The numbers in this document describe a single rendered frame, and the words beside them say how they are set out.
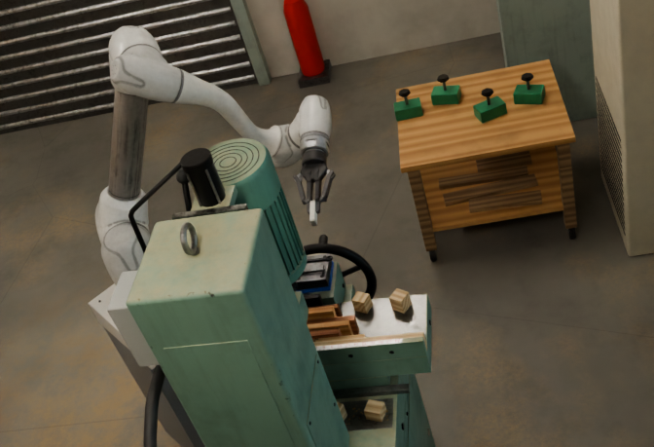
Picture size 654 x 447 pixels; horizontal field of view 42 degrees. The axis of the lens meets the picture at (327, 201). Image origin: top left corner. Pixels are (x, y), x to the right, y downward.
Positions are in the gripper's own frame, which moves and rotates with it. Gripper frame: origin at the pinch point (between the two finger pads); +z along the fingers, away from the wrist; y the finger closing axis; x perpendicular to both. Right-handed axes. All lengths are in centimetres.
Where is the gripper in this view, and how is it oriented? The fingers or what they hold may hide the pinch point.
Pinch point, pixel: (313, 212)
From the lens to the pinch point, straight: 252.0
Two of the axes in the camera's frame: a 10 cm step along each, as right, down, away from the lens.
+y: 9.7, -1.3, -2.3
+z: -0.1, 8.6, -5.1
